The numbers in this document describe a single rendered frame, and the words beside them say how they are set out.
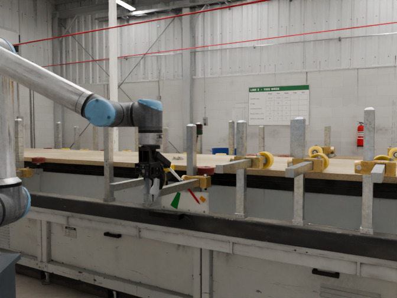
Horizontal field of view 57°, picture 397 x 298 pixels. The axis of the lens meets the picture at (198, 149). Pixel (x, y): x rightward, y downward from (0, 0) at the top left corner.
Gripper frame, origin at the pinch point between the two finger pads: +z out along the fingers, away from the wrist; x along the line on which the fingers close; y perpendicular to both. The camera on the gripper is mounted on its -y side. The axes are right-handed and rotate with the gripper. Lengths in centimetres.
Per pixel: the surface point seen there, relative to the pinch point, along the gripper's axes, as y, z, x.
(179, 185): -15.9, -2.5, 1.5
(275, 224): -31, 13, 37
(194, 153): -34.6, -14.8, -2.2
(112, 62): -130, -83, -136
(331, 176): -50, -6, 56
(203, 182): -32.8, -1.7, 3.6
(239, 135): -33.6, -23.4, 20.8
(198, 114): -717, -66, -372
